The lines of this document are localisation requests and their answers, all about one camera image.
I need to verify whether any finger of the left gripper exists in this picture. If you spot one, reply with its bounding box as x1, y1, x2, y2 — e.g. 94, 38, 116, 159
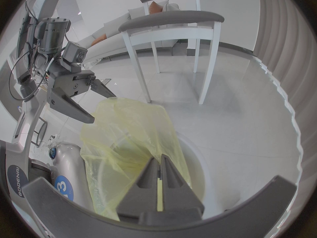
48, 93, 95, 124
89, 78, 117, 98

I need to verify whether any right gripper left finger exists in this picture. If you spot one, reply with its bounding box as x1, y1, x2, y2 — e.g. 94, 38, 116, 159
116, 157, 159, 221

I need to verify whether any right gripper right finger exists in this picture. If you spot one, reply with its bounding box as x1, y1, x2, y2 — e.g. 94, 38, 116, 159
160, 153, 205, 220

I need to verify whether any yellow plastic bag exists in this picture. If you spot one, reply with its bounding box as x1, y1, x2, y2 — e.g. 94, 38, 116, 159
80, 97, 193, 222

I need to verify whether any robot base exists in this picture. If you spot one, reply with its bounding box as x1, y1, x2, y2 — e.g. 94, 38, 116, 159
0, 79, 100, 238

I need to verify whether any white trash bin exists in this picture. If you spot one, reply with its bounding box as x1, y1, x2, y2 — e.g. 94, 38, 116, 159
99, 132, 207, 208

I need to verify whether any clear plastic wrapper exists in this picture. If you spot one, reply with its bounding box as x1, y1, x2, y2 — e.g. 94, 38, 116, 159
47, 134, 65, 154

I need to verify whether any white sofa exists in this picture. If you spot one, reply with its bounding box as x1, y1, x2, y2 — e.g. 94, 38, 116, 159
81, 0, 189, 64

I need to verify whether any orange pillow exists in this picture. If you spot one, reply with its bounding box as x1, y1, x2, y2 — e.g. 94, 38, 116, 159
148, 1, 164, 15
92, 33, 107, 46

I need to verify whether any white chair with grey seat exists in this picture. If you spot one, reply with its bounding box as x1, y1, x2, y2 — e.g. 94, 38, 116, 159
118, 0, 225, 105

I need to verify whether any pale grey curtain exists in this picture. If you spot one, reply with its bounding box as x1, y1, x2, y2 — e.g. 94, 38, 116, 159
252, 0, 317, 186

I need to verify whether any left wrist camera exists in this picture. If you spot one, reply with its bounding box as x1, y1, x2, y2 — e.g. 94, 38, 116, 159
59, 41, 88, 73

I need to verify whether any black cable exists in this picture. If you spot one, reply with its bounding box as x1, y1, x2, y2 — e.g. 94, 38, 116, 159
9, 40, 40, 101

